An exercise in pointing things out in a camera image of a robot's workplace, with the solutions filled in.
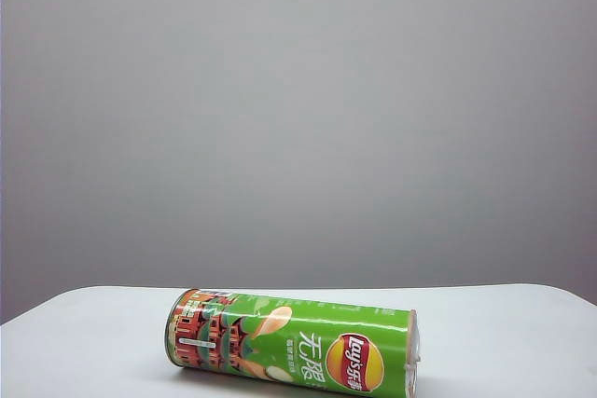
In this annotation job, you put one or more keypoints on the green Lay's chips tub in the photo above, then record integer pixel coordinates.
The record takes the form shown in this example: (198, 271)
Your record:
(289, 337)

